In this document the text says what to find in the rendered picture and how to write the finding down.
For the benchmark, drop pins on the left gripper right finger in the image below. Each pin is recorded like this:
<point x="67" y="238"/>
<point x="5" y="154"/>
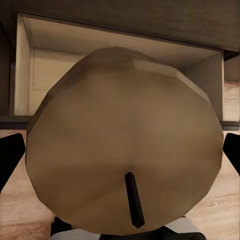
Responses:
<point x="231" y="147"/>

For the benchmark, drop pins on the pillar candle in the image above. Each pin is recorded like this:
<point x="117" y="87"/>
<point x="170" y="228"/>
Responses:
<point x="123" y="144"/>

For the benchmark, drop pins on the cabinet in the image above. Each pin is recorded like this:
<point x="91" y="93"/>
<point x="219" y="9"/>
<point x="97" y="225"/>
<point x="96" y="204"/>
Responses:
<point x="200" y="38"/>

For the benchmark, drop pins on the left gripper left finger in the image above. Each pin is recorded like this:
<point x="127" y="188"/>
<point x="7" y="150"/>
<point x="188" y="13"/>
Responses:
<point x="12" y="148"/>

